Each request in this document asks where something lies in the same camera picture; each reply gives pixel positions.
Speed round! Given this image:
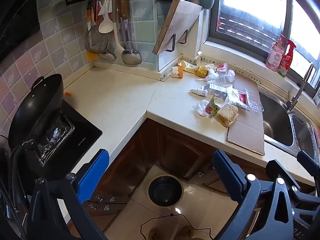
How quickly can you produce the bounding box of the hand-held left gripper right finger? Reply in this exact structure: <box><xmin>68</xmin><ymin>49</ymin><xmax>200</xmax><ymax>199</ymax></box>
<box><xmin>212</xmin><ymin>149</ymin><xmax>295</xmax><ymax>240</ymax></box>

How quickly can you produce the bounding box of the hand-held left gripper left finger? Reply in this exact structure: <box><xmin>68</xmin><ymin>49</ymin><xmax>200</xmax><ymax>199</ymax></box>
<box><xmin>26</xmin><ymin>149</ymin><xmax>110</xmax><ymax>240</ymax></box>

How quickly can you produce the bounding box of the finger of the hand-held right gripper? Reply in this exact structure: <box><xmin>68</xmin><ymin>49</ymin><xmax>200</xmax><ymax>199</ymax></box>
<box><xmin>266</xmin><ymin>159</ymin><xmax>302</xmax><ymax>193</ymax></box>
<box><xmin>297</xmin><ymin>151</ymin><xmax>320</xmax><ymax>178</ymax></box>

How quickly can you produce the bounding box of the round cream rimmed trash bin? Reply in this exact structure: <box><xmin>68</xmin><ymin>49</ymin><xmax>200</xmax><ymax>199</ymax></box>
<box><xmin>147</xmin><ymin>174</ymin><xmax>184</xmax><ymax>208</ymax></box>

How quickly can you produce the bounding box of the green red snack wrapper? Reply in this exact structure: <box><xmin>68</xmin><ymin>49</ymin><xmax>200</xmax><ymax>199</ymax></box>
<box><xmin>205</xmin><ymin>95</ymin><xmax>222</xmax><ymax>118</ymax></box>

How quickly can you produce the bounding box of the clear plastic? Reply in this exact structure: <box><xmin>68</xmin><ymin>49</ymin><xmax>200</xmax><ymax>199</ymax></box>
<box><xmin>192</xmin><ymin>99</ymin><xmax>210</xmax><ymax>117</ymax></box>

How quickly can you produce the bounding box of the clear bag with red label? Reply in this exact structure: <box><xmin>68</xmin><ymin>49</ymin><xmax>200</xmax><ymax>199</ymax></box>
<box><xmin>227</xmin><ymin>87</ymin><xmax>251</xmax><ymax>108</ymax></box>

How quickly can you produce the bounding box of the grey white cardboard box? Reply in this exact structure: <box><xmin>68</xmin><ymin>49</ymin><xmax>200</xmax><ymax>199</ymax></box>
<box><xmin>202</xmin><ymin>83</ymin><xmax>228</xmax><ymax>100</ymax></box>

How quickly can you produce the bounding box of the clear plastic packaging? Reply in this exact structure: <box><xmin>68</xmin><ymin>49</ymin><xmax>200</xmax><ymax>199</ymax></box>
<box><xmin>216</xmin><ymin>70</ymin><xmax>236</xmax><ymax>85</ymax></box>

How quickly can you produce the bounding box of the white tissue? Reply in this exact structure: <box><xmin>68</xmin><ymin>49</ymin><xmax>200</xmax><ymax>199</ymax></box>
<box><xmin>203</xmin><ymin>64</ymin><xmax>220</xmax><ymax>82</ymax></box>

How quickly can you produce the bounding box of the yellow wrapper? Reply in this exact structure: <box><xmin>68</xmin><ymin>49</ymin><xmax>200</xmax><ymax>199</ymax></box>
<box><xmin>194</xmin><ymin>66</ymin><xmax>209</xmax><ymax>78</ymax></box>

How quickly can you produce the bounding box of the yellow kraft packet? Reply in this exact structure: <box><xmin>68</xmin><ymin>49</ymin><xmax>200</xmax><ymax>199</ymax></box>
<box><xmin>178</xmin><ymin>60</ymin><xmax>198</xmax><ymax>73</ymax></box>

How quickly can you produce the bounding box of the wooden cabinet door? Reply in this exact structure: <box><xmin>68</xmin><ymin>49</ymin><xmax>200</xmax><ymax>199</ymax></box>
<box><xmin>100</xmin><ymin>119</ymin><xmax>160</xmax><ymax>198</ymax></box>
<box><xmin>155</xmin><ymin>124</ymin><xmax>215</xmax><ymax>179</ymax></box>

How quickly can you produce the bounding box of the flat cardboard sheet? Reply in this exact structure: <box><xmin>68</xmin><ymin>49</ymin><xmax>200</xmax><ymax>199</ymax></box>
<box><xmin>226</xmin><ymin>76</ymin><xmax>265</xmax><ymax>155</ymax></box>

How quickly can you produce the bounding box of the black glass cooktop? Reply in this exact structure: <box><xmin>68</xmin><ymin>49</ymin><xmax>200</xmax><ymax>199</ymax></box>
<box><xmin>25</xmin><ymin>100</ymin><xmax>103</xmax><ymax>180</ymax></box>

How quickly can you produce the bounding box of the stainless steel sink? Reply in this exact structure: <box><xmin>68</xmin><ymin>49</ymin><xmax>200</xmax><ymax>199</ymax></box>
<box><xmin>259</xmin><ymin>90</ymin><xmax>320</xmax><ymax>160</ymax></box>

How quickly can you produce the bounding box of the foil burner liner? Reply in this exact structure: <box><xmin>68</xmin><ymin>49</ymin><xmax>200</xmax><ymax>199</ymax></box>
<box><xmin>35</xmin><ymin>115</ymin><xmax>75</xmax><ymax>167</ymax></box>

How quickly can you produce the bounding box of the dry noodle block in bag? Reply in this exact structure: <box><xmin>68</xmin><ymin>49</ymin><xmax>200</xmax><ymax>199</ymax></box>
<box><xmin>215</xmin><ymin>104</ymin><xmax>239</xmax><ymax>128</ymax></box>

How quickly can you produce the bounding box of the clear plastic blister tray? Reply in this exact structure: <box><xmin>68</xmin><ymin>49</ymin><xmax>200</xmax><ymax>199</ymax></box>
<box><xmin>246</xmin><ymin>97</ymin><xmax>264</xmax><ymax>113</ymax></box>

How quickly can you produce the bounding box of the yellow knitted slipper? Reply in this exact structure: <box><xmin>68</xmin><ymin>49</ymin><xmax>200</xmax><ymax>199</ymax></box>
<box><xmin>147</xmin><ymin>227</ymin><xmax>163</xmax><ymax>240</ymax></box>
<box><xmin>181</xmin><ymin>225</ymin><xmax>196</xmax><ymax>238</ymax></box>

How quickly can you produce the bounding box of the metal kitchen faucet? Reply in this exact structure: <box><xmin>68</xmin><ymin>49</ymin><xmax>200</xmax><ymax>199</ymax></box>
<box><xmin>286</xmin><ymin>63</ymin><xmax>314</xmax><ymax>112</ymax></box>

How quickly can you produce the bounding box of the black wok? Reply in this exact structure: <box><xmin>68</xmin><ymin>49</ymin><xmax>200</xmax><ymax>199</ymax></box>
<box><xmin>7</xmin><ymin>74</ymin><xmax>64</xmax><ymax>150</ymax></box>

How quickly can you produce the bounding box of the red spray bottle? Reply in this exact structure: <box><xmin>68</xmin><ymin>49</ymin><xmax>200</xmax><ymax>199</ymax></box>
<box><xmin>276</xmin><ymin>39</ymin><xmax>297</xmax><ymax>78</ymax></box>

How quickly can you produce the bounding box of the pink refill pouch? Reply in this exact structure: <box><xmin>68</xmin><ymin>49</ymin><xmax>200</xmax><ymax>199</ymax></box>
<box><xmin>265</xmin><ymin>34</ymin><xmax>287</xmax><ymax>72</ymax></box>

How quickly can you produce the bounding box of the small orange box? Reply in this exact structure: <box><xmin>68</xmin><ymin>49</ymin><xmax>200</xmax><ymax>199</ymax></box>
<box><xmin>172</xmin><ymin>66</ymin><xmax>184</xmax><ymax>79</ymax></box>

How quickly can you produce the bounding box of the metal slotted skimmer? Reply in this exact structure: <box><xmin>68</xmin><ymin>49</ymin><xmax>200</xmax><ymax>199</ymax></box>
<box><xmin>98</xmin><ymin>0</ymin><xmax>119</xmax><ymax>62</ymax></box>

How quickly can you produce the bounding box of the metal mesh strainer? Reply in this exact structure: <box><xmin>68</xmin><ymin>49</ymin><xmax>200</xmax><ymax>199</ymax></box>
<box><xmin>84</xmin><ymin>0</ymin><xmax>110</xmax><ymax>54</ymax></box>

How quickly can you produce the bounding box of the black cutting board holder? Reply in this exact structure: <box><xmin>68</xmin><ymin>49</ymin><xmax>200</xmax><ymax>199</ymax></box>
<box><xmin>164</xmin><ymin>29</ymin><xmax>188</xmax><ymax>53</ymax></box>

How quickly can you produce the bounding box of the white rice paddle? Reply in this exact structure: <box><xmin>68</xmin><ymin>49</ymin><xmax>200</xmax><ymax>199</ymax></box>
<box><xmin>98</xmin><ymin>0</ymin><xmax>114</xmax><ymax>34</ymax></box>

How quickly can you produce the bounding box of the wooden cutting board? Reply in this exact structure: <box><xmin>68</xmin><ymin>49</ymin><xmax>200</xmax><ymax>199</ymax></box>
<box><xmin>152</xmin><ymin>0</ymin><xmax>203</xmax><ymax>55</ymax></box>

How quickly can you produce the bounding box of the dark framed window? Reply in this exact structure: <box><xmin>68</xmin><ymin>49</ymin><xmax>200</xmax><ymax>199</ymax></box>
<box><xmin>204</xmin><ymin>0</ymin><xmax>320</xmax><ymax>95</ymax></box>

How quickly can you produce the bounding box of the black range hood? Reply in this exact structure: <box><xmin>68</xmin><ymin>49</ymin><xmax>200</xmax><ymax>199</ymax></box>
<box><xmin>0</xmin><ymin>0</ymin><xmax>67</xmax><ymax>63</ymax></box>

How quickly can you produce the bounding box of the metal ladle wooden handle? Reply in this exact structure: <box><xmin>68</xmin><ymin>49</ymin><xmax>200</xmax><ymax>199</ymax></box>
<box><xmin>118</xmin><ymin>0</ymin><xmax>142</xmax><ymax>65</ymax></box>

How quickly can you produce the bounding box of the orange handled peeler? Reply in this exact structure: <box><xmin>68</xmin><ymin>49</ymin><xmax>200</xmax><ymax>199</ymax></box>
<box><xmin>86</xmin><ymin>1</ymin><xmax>92</xmax><ymax>30</ymax></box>

